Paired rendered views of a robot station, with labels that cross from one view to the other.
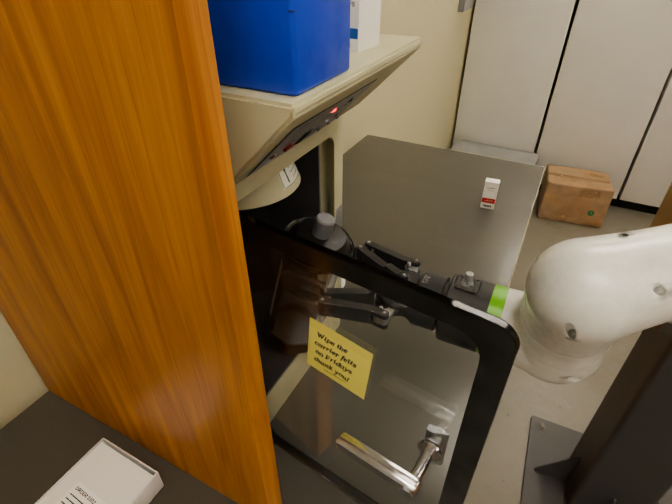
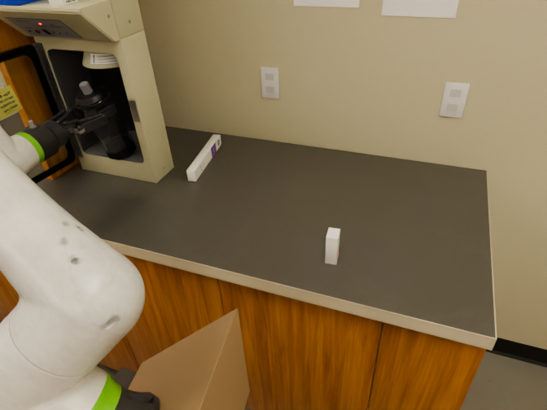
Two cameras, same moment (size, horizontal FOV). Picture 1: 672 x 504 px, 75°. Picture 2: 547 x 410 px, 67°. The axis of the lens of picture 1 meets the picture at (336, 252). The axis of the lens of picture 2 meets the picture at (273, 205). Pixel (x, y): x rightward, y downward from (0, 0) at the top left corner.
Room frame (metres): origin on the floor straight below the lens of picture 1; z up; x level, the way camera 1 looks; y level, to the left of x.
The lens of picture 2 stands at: (0.97, -1.23, 1.70)
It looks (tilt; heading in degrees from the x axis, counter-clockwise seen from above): 36 degrees down; 85
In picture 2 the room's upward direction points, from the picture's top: 3 degrees counter-clockwise
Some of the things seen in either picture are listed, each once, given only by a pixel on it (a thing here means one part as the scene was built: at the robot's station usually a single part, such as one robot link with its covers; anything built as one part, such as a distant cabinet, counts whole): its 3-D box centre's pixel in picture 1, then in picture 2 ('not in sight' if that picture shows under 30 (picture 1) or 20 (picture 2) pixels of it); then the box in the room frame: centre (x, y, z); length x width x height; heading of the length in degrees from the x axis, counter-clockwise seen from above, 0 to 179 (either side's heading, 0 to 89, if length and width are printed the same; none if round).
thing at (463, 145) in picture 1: (486, 176); not in sight; (2.98, -1.12, 0.17); 0.60 x 0.42 x 0.33; 61
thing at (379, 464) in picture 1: (387, 451); not in sight; (0.24, -0.05, 1.20); 0.10 x 0.05 x 0.03; 55
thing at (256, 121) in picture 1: (326, 103); (53, 23); (0.51, 0.01, 1.46); 0.32 x 0.12 x 0.10; 153
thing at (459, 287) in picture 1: (464, 308); (37, 141); (0.44, -0.17, 1.21); 0.09 x 0.06 x 0.12; 153
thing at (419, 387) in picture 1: (343, 400); (13, 125); (0.31, -0.01, 1.19); 0.30 x 0.01 x 0.40; 55
